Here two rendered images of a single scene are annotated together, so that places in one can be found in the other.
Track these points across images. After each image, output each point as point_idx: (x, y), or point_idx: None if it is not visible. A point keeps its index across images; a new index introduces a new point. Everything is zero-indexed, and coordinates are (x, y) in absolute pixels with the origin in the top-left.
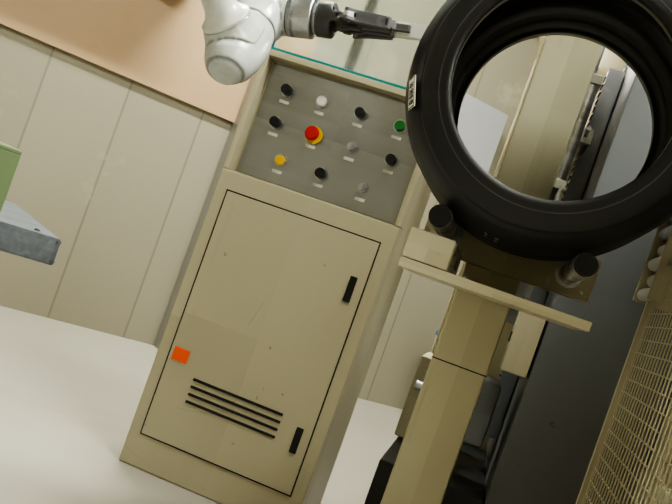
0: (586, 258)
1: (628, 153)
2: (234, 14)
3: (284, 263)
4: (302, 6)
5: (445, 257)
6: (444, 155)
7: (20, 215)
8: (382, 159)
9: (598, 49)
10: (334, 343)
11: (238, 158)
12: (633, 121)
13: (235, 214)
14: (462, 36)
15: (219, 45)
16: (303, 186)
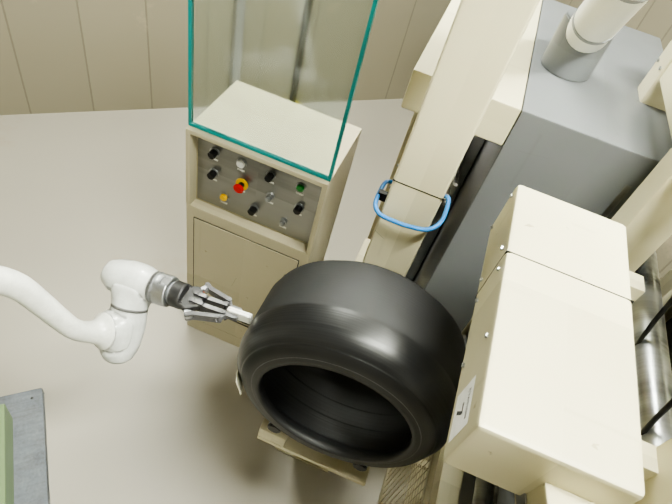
0: (359, 466)
1: (461, 252)
2: (104, 342)
3: (242, 261)
4: (156, 300)
5: (281, 443)
6: (266, 417)
7: (35, 470)
8: (292, 205)
9: (409, 262)
10: None
11: (196, 190)
12: (467, 233)
13: (204, 231)
14: (259, 376)
15: (104, 356)
16: (244, 213)
